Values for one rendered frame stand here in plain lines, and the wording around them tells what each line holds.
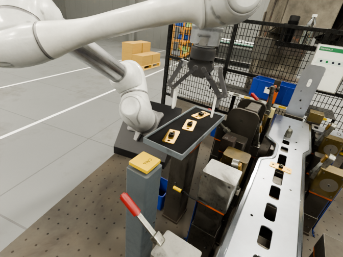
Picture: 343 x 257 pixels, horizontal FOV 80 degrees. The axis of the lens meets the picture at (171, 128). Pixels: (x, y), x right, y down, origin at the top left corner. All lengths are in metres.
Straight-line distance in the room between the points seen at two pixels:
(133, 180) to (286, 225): 0.46
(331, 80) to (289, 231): 1.35
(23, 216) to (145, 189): 1.62
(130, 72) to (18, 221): 1.47
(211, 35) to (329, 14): 2.88
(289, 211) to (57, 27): 0.86
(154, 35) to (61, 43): 10.76
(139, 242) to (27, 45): 0.64
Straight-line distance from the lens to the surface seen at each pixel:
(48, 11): 0.83
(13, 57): 0.71
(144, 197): 0.57
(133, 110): 1.03
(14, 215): 2.13
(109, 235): 0.96
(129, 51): 6.58
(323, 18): 3.41
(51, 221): 1.05
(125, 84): 1.11
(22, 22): 0.72
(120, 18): 0.55
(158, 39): 11.28
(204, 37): 0.62
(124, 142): 1.30
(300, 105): 1.63
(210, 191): 0.65
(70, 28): 0.65
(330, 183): 1.03
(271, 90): 1.32
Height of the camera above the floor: 1.49
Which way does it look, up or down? 28 degrees down
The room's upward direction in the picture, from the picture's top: 8 degrees clockwise
